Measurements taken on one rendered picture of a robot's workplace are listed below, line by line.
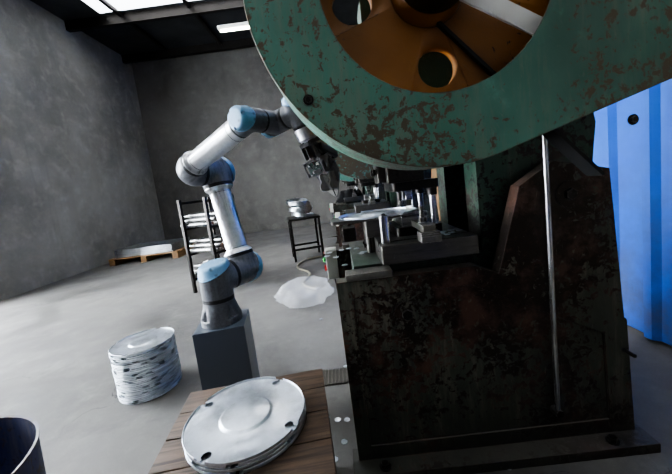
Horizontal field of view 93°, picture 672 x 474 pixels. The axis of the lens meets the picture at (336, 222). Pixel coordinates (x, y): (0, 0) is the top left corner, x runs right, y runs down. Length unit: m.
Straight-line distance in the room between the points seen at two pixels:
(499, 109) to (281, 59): 0.49
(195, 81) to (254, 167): 2.37
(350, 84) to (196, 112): 7.94
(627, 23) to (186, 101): 8.33
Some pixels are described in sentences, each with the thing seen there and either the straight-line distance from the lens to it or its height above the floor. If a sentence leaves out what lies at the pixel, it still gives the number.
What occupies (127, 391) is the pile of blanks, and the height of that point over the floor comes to 0.07.
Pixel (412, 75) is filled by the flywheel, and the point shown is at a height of 1.14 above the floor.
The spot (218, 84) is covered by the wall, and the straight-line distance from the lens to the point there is 8.58.
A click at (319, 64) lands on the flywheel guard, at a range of 0.77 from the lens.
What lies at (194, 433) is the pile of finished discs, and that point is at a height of 0.38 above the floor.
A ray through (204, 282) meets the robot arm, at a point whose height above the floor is 0.62.
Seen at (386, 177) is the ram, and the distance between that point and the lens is 1.15.
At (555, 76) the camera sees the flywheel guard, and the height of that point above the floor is 1.08.
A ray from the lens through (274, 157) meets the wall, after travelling 7.96.
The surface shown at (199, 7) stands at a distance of 7.09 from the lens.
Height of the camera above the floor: 0.91
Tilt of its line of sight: 7 degrees down
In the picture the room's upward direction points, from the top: 7 degrees counter-clockwise
